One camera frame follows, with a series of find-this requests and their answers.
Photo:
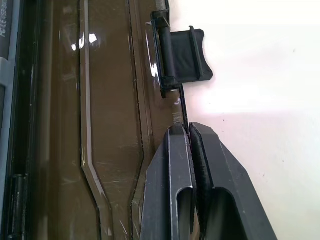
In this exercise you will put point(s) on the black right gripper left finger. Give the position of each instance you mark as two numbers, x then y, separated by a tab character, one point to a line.
160	180

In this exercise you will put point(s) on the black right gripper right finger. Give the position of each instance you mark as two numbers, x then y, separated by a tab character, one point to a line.
225	180

